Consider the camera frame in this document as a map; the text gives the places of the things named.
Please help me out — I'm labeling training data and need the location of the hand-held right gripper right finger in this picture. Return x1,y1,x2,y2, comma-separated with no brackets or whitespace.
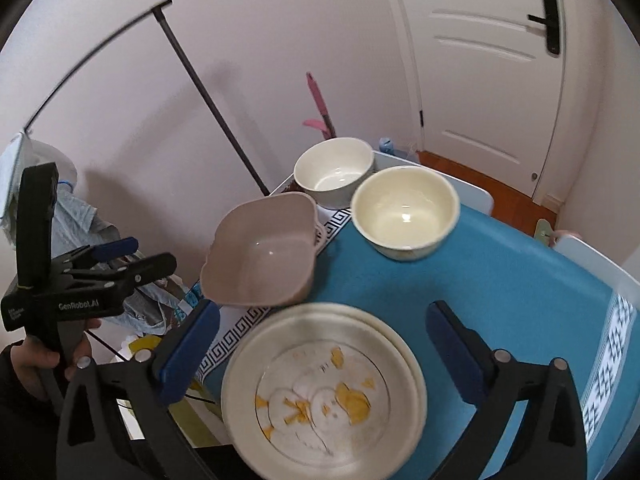
425,300,588,480

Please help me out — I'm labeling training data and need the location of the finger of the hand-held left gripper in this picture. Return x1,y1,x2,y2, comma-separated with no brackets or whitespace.
64,253,179,290
54,236,140,269

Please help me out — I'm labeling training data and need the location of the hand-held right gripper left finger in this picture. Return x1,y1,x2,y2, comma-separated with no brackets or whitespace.
56,299,221,480

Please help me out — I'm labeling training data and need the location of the plain white plate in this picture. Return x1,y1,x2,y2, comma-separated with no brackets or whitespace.
300,302,429,401

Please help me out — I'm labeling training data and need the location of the white plate with yellow print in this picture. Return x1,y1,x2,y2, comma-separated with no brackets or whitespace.
221,304,427,480

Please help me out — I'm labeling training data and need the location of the person's left forearm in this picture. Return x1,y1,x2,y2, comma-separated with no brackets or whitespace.
0,345,68,480

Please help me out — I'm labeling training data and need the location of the person's left hand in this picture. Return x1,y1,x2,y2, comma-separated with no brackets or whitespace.
10,317,103,386

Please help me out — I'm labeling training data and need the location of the teal patterned tablecloth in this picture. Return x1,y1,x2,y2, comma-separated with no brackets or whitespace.
187,200,640,480

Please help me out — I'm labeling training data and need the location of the pink square bowl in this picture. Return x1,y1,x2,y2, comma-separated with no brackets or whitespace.
200,192,326,307

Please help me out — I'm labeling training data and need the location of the cream round bowl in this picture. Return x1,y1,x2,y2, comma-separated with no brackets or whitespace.
351,166,461,262

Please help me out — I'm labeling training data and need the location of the pale green plastic object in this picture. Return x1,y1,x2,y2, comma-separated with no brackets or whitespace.
534,217,561,248

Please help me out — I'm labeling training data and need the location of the black clothes rack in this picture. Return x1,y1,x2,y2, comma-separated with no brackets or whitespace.
22,0,271,198

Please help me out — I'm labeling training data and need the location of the white round bowl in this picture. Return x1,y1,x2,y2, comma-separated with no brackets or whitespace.
293,137,375,209

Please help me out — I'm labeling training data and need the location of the pink mop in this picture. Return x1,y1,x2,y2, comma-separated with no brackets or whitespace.
303,72,336,141

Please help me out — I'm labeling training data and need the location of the white panel door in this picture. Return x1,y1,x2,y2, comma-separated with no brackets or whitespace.
375,0,591,206

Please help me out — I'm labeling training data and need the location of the black door handle lock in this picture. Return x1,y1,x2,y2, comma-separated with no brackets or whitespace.
528,0,561,56

